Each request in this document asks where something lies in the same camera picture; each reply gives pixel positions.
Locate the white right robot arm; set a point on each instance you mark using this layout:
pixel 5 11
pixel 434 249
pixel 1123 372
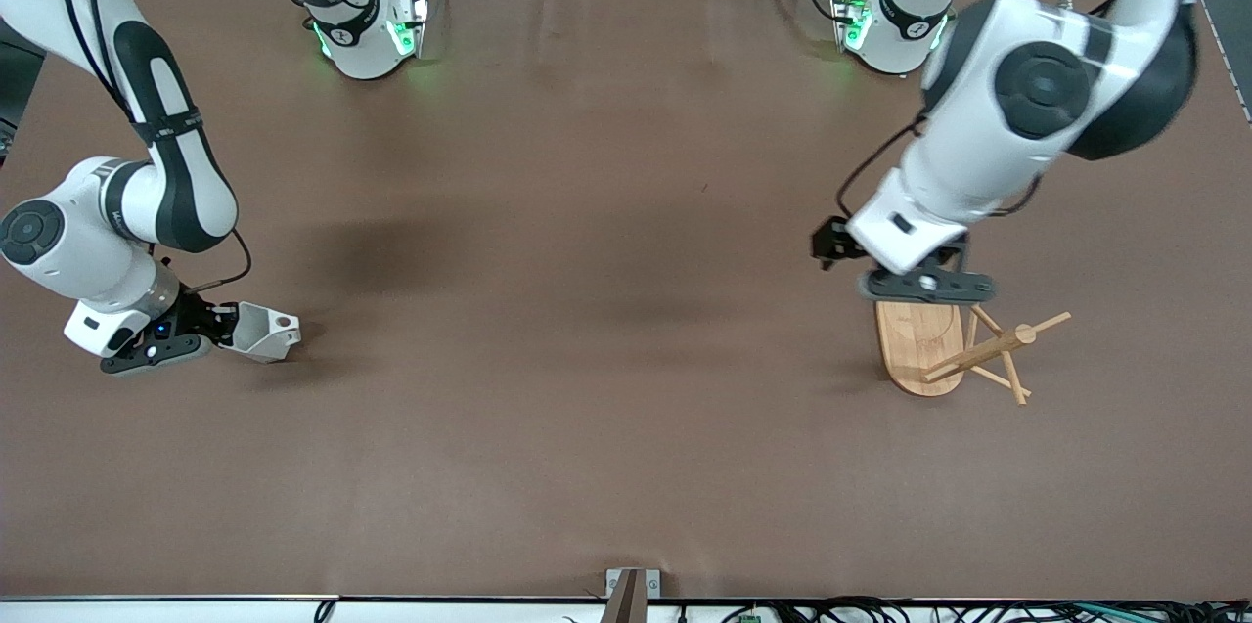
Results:
pixel 186 183

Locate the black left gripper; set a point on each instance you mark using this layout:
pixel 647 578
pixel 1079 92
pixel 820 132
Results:
pixel 830 242

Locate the dark camera pole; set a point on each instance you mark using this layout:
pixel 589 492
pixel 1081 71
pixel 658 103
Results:
pixel 626 603

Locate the table cover sheet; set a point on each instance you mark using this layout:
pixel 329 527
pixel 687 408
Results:
pixel 587 408

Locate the white faceted cup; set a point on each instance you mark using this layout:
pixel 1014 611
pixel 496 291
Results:
pixel 256 334

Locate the grey metal bracket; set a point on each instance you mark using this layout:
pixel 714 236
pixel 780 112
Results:
pixel 613 584

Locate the wooden cup rack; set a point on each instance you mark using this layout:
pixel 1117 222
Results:
pixel 915 349

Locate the white table edge rail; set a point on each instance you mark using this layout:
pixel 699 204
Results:
pixel 196 611

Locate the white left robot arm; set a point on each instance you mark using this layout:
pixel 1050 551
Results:
pixel 978 144

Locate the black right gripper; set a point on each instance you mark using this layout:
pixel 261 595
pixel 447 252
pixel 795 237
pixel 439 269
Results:
pixel 193 315

